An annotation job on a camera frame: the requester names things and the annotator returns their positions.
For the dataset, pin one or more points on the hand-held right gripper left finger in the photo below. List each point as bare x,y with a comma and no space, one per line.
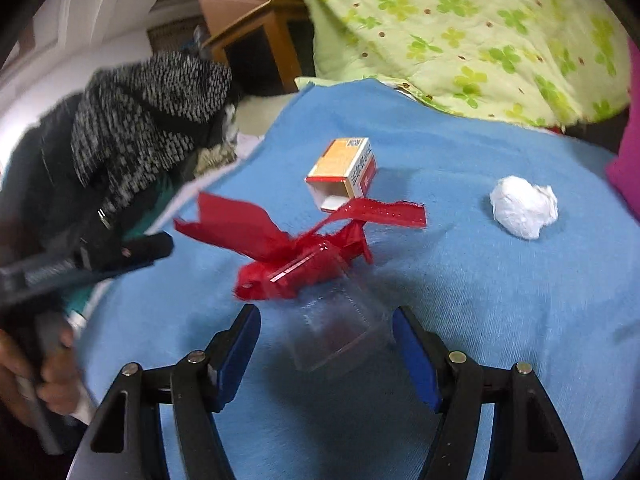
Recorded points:
237,360

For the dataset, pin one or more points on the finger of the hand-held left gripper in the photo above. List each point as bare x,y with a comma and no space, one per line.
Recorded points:
135,252

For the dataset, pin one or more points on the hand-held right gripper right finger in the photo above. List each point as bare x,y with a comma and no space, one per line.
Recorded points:
415,360

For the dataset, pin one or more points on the clear box with red ribbon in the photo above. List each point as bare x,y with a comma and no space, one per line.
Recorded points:
280,265

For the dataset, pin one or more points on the white paper ball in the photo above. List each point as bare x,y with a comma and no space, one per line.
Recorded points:
522,205

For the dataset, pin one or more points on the orange medicine box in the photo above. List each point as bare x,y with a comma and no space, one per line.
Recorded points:
340,165

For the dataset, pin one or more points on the person's left hand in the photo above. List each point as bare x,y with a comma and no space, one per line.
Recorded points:
60,380

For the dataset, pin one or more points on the blue blanket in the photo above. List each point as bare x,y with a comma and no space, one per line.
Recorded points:
475,310

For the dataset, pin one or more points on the black jacket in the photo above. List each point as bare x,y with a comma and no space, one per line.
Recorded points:
40,185

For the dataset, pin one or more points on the floral cloth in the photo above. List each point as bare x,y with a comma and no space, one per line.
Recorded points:
215,160

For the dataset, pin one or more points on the black white spotted garment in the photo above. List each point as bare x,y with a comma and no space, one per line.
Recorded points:
135,115

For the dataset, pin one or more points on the cream pillow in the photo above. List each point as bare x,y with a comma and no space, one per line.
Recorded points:
260,115

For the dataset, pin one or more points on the wooden cabinet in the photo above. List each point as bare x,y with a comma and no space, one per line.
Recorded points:
265,55

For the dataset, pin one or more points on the pink pillow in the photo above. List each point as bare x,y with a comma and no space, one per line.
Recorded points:
627,160

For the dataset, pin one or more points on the green clover print quilt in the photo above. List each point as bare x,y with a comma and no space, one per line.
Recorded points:
450,35

